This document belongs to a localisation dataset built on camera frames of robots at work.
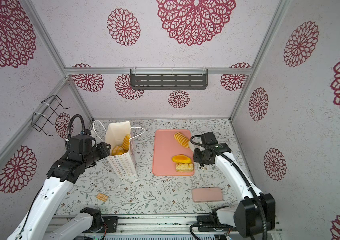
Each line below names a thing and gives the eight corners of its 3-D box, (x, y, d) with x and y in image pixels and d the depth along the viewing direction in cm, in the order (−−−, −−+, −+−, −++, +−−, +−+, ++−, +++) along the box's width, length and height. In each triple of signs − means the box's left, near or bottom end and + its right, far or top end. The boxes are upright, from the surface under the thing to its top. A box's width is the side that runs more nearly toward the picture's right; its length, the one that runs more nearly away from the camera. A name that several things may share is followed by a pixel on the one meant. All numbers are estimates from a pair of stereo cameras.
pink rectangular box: (192, 202, 83) (193, 201, 81) (191, 188, 88) (191, 187, 86) (223, 202, 83) (224, 201, 81) (220, 188, 88) (221, 187, 86)
